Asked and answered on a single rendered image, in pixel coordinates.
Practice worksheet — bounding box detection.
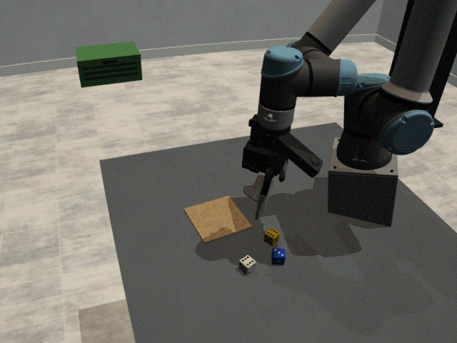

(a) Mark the yellow die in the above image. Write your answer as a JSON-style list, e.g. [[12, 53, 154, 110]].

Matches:
[[263, 228, 280, 246]]

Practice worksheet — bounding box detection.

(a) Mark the white die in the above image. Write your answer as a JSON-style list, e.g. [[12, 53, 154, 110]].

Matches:
[[238, 255, 256, 275]]

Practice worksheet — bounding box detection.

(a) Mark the blue die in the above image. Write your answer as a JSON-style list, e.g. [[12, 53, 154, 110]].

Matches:
[[271, 248, 286, 265]]

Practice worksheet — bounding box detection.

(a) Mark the tan square mat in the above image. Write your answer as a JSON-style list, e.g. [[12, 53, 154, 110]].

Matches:
[[184, 196, 252, 244]]

